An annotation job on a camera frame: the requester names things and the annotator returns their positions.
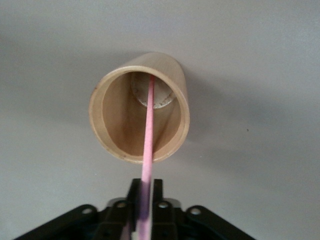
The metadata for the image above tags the pink straw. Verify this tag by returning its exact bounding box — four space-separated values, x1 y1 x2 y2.
134 74 156 240

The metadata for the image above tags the brown wooden cup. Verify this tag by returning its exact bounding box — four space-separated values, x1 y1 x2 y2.
87 51 191 166

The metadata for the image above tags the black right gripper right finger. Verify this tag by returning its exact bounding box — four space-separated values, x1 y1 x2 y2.
151 178 178 240

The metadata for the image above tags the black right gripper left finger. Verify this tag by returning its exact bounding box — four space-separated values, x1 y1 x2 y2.
96 178 142 240

